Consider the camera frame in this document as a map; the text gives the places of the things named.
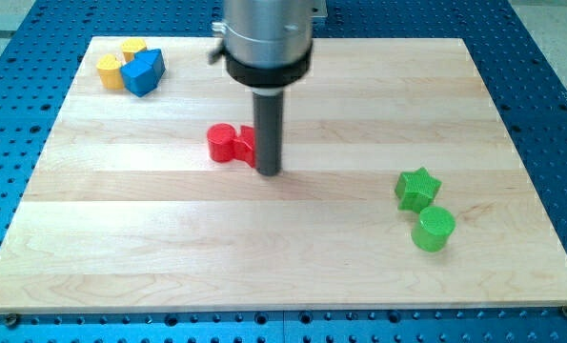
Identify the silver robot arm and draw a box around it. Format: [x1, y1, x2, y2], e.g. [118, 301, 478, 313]
[208, 0, 313, 176]

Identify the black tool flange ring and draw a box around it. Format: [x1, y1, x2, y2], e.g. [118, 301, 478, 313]
[224, 41, 313, 90]

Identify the yellow hexagon block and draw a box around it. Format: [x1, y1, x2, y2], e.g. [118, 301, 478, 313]
[121, 37, 147, 63]

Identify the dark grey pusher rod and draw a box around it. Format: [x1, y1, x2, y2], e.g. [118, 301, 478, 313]
[253, 91, 284, 176]

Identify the green cylinder block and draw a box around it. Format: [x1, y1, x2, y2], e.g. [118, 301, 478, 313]
[411, 206, 456, 252]

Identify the blue triangular block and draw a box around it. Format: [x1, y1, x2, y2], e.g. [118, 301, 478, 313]
[134, 49, 166, 79]

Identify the red star block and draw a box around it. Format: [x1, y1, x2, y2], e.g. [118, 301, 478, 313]
[233, 125, 255, 168]

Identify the red cylinder block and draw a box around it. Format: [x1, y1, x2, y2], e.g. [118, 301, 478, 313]
[207, 123, 236, 163]

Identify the wooden board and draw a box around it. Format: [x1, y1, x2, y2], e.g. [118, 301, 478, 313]
[0, 36, 567, 313]

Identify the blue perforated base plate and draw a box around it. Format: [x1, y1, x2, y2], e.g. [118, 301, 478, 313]
[0, 1, 567, 342]

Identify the blue cube block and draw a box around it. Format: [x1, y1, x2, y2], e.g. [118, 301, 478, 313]
[120, 59, 158, 97]

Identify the green star block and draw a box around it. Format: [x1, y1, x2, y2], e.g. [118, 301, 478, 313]
[395, 167, 442, 213]

